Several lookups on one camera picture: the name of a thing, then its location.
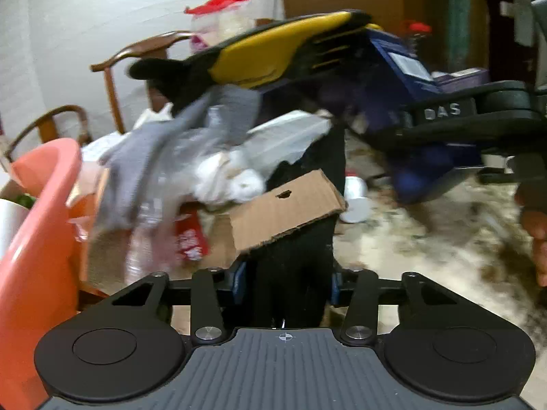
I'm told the black cloth item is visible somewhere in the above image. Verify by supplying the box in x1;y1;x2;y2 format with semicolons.
237;124;346;329

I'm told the long dark blue box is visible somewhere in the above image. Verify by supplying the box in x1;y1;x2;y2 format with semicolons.
319;28;482;205

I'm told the person's right hand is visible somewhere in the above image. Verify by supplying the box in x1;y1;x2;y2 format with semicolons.
515;184;546;287

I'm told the brown cardboard piece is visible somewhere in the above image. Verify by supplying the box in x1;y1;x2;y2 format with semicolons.
228;169;347;256

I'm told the white crumpled cloth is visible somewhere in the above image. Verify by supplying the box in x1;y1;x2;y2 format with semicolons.
193;149;265;207

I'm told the grey knit glove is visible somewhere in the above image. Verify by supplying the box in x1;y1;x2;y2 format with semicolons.
98;85;262;231

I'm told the pink plastic basin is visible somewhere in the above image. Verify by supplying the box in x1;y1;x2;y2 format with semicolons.
1;138;81;409

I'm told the black yellow glove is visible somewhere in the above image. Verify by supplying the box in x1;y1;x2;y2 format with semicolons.
128;9;373;102

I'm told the white shipping mailer bag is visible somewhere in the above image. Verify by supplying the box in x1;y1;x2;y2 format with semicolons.
240;110;332;179

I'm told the round-back wooden chair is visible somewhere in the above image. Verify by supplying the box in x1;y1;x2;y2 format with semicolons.
4;105;93;162

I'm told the square-back wooden chair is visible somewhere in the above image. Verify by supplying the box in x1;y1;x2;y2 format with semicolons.
90;29;195;135

